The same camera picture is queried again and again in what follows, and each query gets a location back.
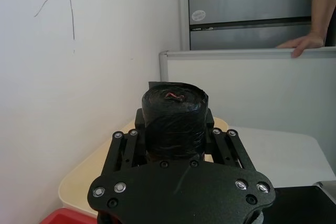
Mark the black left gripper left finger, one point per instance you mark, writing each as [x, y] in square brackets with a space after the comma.
[123, 150]

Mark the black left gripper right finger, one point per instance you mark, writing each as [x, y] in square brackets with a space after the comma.
[227, 150]

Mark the black plastic bag roll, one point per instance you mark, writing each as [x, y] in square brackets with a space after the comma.
[174, 127]

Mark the person's hand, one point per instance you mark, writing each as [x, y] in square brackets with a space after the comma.
[304, 42]

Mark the cream rounded table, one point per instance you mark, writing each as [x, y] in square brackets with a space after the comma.
[86, 176]

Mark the white rounded table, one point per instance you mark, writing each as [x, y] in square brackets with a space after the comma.
[283, 161]

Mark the red plastic bin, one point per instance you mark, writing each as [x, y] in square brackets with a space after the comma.
[65, 217]

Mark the black table cloth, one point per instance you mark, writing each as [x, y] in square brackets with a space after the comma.
[304, 205]

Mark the grey steel refrigerator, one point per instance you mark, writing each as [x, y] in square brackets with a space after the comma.
[249, 3]

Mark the white partition panel, aluminium frame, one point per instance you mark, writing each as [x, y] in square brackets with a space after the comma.
[262, 90]

